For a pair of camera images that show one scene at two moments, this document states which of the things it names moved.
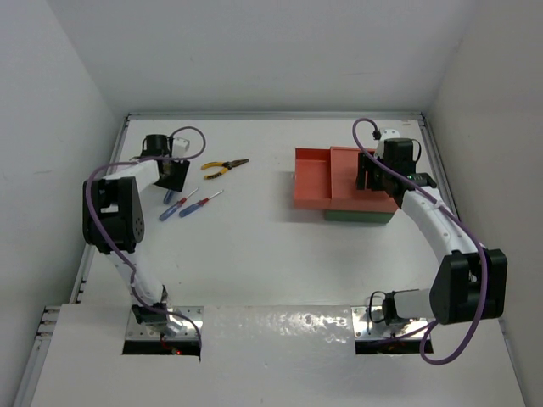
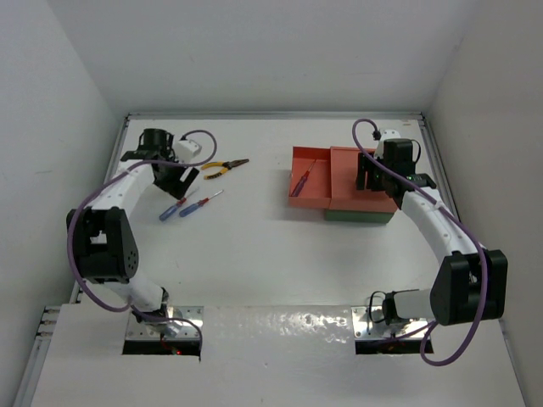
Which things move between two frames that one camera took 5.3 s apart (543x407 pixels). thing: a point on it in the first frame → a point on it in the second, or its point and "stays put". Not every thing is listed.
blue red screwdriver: (168, 197) → (302, 181)
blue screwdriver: (178, 204) stays put
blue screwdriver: (197, 205) stays put
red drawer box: (345, 197) stays put
